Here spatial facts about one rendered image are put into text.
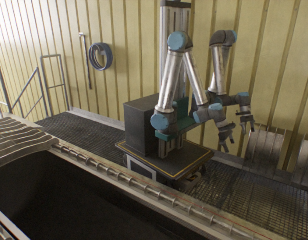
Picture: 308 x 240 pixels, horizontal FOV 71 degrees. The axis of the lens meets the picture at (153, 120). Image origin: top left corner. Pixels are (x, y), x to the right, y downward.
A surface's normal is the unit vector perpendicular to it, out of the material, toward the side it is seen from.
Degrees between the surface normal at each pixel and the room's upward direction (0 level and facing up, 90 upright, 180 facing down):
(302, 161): 76
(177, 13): 90
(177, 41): 83
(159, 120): 95
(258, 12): 90
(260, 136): 64
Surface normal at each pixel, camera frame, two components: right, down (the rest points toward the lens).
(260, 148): -0.54, 0.07
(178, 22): 0.71, 0.28
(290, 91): -0.56, 0.33
